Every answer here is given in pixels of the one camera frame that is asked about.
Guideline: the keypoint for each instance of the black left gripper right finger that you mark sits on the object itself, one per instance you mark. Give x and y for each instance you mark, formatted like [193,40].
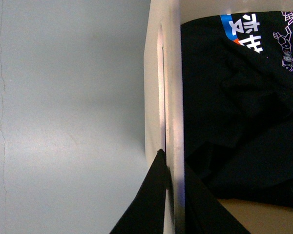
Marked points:
[204,213]

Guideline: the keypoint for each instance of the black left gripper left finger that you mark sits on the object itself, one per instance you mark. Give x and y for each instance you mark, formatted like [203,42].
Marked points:
[146,213]

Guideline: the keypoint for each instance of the beige laundry hamper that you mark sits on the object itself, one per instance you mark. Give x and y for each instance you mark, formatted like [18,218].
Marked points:
[164,127]

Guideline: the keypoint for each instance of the black printed t-shirt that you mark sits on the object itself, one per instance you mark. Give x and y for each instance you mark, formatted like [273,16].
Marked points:
[238,104]

